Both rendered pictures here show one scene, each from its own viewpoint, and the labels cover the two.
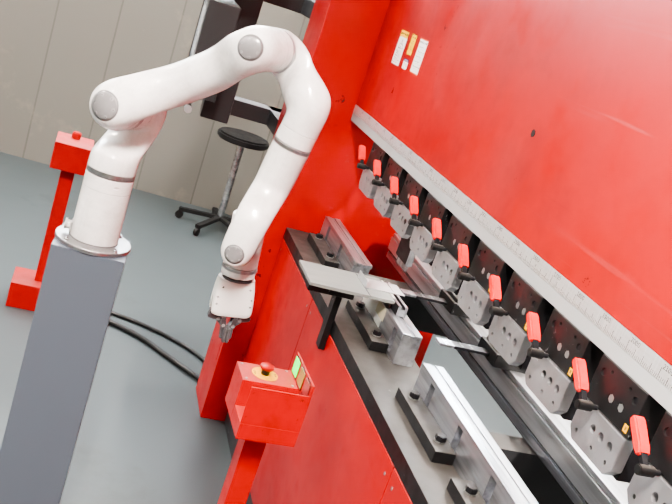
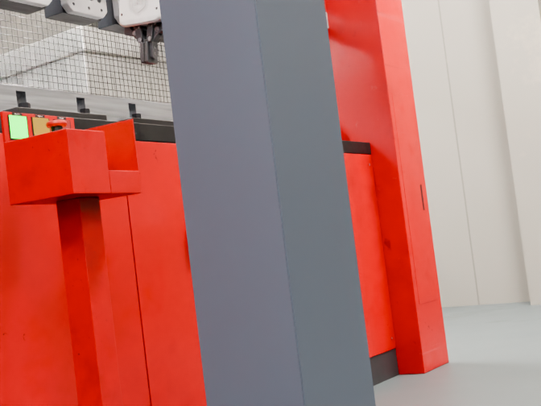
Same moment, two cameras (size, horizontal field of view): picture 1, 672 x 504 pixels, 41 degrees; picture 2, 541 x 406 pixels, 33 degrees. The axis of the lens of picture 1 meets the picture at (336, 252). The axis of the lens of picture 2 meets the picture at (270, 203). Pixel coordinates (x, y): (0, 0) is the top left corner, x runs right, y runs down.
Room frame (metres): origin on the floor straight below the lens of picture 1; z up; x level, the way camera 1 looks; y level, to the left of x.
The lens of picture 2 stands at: (3.03, 1.65, 0.51)
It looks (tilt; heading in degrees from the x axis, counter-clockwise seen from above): 3 degrees up; 230
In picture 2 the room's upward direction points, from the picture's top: 7 degrees counter-clockwise
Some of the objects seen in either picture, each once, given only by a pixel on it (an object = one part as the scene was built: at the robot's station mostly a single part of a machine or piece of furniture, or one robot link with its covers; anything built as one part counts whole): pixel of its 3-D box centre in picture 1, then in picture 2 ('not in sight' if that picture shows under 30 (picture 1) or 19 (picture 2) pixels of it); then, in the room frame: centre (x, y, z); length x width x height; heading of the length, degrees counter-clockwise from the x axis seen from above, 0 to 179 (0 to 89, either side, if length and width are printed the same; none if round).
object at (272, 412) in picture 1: (268, 393); (72, 153); (2.16, 0.05, 0.75); 0.20 x 0.16 x 0.18; 20
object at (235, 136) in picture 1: (229, 182); not in sight; (5.89, 0.83, 0.34); 0.58 x 0.55 x 0.69; 108
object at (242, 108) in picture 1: (262, 119); not in sight; (3.72, 0.47, 1.18); 0.40 x 0.24 x 0.07; 18
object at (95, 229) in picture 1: (101, 208); not in sight; (2.14, 0.59, 1.09); 0.19 x 0.19 x 0.18
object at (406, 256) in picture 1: (406, 252); not in sight; (2.58, -0.20, 1.13); 0.10 x 0.02 x 0.10; 18
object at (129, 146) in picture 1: (129, 127); not in sight; (2.17, 0.58, 1.30); 0.19 x 0.12 x 0.24; 166
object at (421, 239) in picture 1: (439, 231); not in sight; (2.41, -0.25, 1.26); 0.15 x 0.09 x 0.17; 18
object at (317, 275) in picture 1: (346, 281); not in sight; (2.53, -0.06, 1.00); 0.26 x 0.18 x 0.01; 108
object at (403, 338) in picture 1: (388, 321); not in sight; (2.52, -0.21, 0.92); 0.39 x 0.06 x 0.10; 18
